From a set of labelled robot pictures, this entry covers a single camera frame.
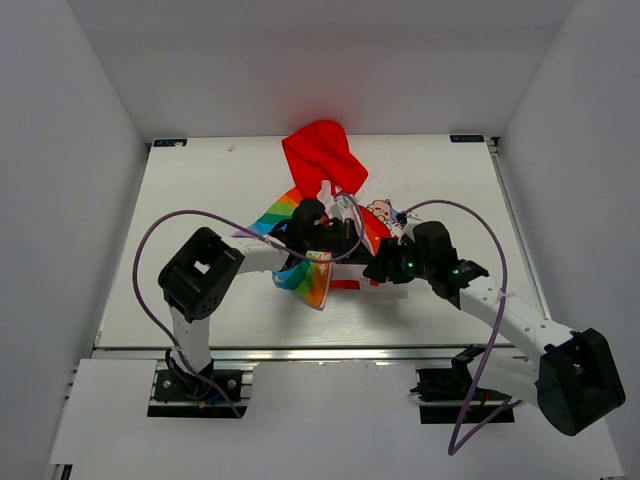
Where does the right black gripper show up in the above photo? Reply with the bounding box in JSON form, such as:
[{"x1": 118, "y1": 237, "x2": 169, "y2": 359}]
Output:
[{"x1": 363, "y1": 237, "x2": 435, "y2": 284}]

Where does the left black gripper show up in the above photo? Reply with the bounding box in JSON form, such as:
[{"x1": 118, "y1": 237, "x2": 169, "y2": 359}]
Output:
[{"x1": 303, "y1": 218, "x2": 373, "y2": 266}]

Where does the white red cartoon jacket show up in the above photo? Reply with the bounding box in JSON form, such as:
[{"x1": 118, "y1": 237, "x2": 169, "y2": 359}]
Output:
[{"x1": 248, "y1": 120, "x2": 406, "y2": 310}]

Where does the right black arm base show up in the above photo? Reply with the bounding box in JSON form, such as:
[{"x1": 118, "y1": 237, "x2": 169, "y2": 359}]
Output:
[{"x1": 409, "y1": 345, "x2": 515, "y2": 426}]

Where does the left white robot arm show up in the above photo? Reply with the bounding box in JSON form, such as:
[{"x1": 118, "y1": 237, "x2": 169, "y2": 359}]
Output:
[{"x1": 158, "y1": 195, "x2": 365, "y2": 399}]

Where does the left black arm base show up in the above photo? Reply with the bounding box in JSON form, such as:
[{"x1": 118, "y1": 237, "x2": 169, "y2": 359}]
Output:
[{"x1": 147, "y1": 366, "x2": 252, "y2": 419}]

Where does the right blue corner label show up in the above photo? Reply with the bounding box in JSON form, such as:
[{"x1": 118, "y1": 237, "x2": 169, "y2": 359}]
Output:
[{"x1": 449, "y1": 134, "x2": 485, "y2": 143}]

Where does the blue corner label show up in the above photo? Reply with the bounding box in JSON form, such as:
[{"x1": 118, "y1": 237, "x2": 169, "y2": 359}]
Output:
[
  {"x1": 449, "y1": 134, "x2": 485, "y2": 143},
  {"x1": 152, "y1": 138, "x2": 187, "y2": 148}
]

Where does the left blue corner label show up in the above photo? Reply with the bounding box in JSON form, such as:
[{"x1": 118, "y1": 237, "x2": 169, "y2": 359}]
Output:
[{"x1": 152, "y1": 138, "x2": 187, "y2": 148}]

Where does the aluminium front rail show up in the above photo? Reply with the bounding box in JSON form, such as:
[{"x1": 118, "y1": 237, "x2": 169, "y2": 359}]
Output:
[{"x1": 93, "y1": 347, "x2": 484, "y2": 398}]

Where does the aluminium rail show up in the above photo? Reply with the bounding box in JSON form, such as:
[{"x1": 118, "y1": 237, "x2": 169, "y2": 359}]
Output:
[
  {"x1": 486, "y1": 137, "x2": 550, "y2": 317},
  {"x1": 93, "y1": 347, "x2": 484, "y2": 398}
]

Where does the aluminium right side rail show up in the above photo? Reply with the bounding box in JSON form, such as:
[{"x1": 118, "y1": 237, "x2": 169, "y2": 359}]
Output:
[{"x1": 486, "y1": 137, "x2": 550, "y2": 317}]

